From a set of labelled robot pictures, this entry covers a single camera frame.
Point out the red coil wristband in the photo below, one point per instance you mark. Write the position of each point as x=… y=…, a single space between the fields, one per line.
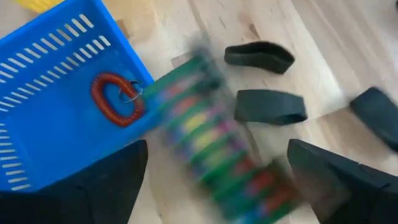
x=97 y=93

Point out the blue plastic basket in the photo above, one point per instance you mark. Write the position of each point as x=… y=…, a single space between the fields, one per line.
x=56 y=124

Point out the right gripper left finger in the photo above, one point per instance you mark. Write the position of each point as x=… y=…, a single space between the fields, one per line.
x=118 y=186

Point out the small black orange-topped cup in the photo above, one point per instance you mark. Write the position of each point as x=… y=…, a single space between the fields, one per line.
x=259 y=59

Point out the yellow green crayon box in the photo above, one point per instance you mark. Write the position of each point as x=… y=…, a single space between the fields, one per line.
x=205 y=133

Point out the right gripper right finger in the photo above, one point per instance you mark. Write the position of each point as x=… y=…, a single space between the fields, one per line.
x=335 y=193

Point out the yellow plastic basket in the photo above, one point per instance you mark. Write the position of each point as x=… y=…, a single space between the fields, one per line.
x=37 y=4

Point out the black wedge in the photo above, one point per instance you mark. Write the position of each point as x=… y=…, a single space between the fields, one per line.
x=377 y=118
x=270 y=107

